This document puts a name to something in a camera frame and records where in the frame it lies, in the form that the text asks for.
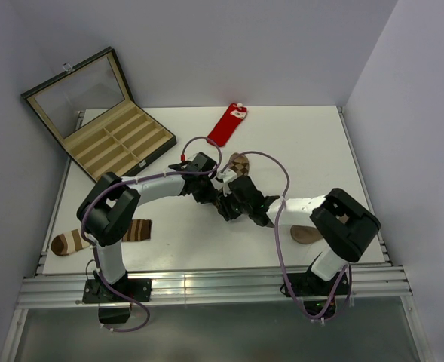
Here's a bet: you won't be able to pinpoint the red christmas sock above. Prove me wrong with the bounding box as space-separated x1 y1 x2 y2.
207 103 247 147

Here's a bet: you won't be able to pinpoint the tan argyle sock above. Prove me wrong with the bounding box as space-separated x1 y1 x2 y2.
216 152 251 212

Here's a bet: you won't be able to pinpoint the tan sock maroon stripes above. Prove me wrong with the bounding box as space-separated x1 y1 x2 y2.
289 213 351 246

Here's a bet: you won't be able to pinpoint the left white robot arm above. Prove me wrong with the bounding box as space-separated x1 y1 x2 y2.
77 152 219 301

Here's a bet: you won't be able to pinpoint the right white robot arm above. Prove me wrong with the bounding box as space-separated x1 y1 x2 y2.
213 173 381 294

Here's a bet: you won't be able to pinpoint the brown striped sock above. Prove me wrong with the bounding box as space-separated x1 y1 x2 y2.
51 218 153 257

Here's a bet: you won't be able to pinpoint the aluminium frame rail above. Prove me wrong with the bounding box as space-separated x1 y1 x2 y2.
16 265 412 309

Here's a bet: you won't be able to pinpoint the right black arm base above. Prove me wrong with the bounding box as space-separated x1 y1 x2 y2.
288 271 352 322

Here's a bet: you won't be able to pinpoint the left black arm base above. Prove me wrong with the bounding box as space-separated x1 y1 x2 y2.
81 275 152 324

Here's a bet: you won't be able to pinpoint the black compartment display box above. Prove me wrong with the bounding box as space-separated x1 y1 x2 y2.
21 47 177 180

